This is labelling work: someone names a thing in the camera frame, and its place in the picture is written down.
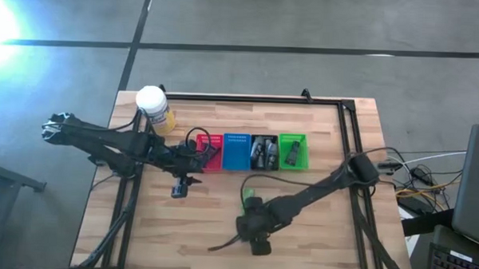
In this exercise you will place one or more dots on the grey stand leg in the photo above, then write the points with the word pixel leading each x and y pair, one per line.
pixel 14 176

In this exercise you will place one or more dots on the grey laptop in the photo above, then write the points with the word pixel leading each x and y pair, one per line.
pixel 475 190

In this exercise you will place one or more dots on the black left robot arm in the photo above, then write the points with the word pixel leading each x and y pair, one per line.
pixel 103 139

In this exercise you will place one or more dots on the dark blue squeeze tube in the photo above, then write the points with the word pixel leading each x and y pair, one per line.
pixel 293 154

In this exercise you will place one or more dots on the blue plastic basket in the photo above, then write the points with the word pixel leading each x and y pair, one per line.
pixel 236 154

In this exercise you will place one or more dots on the Lysol wipes canister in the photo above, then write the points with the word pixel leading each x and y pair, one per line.
pixel 153 101

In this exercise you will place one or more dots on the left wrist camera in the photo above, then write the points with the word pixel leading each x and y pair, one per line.
pixel 179 188

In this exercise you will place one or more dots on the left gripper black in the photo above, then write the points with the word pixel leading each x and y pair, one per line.
pixel 186 160

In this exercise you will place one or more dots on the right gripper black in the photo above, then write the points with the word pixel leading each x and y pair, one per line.
pixel 256 225

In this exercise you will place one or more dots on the black power adapter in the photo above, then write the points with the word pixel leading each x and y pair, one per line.
pixel 421 175

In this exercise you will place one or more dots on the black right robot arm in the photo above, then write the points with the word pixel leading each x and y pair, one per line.
pixel 321 189

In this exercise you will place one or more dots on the black plastic basket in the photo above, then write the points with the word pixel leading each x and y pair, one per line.
pixel 264 140

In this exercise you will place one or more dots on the black flat bar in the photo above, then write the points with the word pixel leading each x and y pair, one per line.
pixel 428 223

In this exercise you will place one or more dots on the black aluminium table frame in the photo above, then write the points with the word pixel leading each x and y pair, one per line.
pixel 264 99

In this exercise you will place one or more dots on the green travel bottle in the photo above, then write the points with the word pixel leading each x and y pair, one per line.
pixel 248 192

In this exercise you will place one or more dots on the green plastic basket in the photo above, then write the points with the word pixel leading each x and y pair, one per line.
pixel 304 152

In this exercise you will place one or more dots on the red plastic basket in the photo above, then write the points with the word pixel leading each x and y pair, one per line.
pixel 212 167

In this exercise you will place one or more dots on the grey travel bottle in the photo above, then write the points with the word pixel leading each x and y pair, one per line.
pixel 271 161
pixel 258 161
pixel 272 147
pixel 258 145

